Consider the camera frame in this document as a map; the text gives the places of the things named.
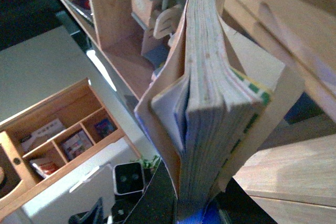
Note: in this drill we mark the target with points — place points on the thick paperback book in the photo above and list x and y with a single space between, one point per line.
216 100

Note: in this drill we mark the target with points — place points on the blue book in cabinet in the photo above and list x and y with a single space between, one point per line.
104 128

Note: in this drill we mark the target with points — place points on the wooden house ornament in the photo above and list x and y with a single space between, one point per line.
159 20

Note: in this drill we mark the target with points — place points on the colourful book in cabinet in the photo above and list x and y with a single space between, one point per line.
75 145

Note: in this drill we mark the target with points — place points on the right wooden bookshelf unit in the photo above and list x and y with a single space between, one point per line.
294 182

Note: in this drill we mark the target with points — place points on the red white book in cabinet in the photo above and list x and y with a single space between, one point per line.
44 166

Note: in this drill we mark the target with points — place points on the white black stereo camera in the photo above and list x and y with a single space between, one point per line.
128 178

